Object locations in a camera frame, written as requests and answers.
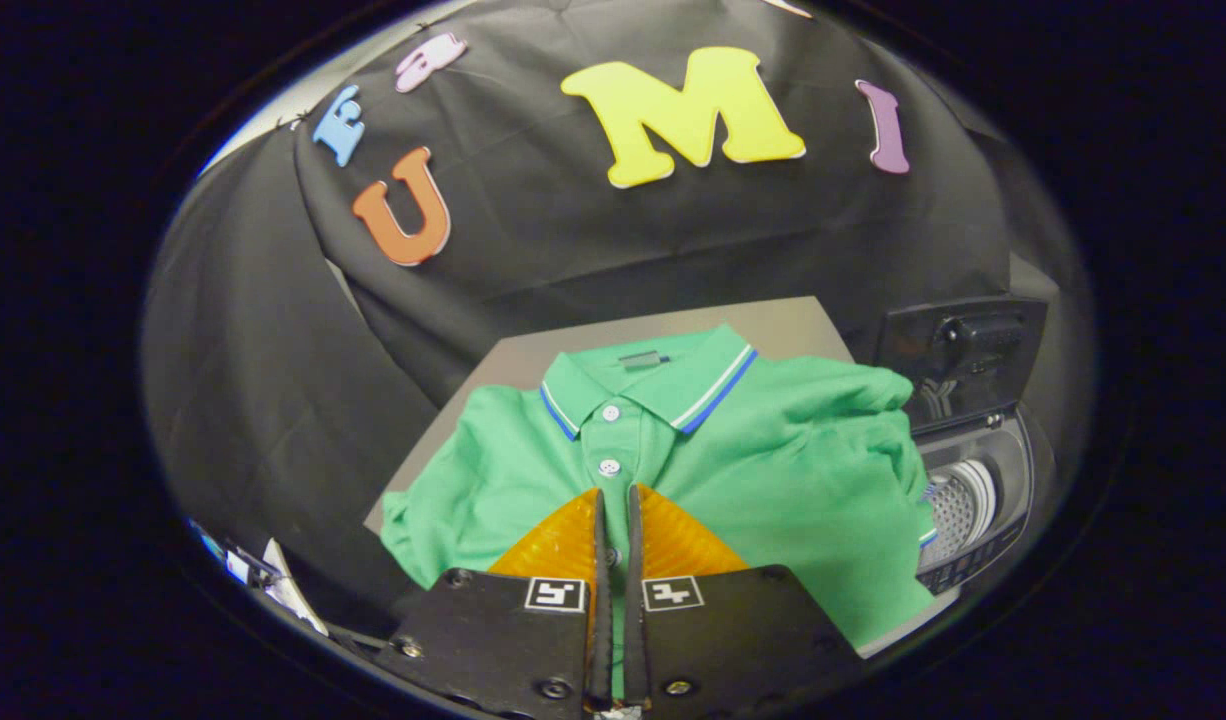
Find green polo shirt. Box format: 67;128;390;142
380;323;939;701

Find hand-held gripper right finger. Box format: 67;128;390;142
625;484;864;713

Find beige cabinet with dark top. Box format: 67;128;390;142
363;296;962;661

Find grey washing machine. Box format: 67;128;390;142
908;405;1040;599

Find dark washing machine lid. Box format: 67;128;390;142
873;296;1050;434

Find white papers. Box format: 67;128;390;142
188;520;330;637

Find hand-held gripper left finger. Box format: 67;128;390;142
378;488;614;713

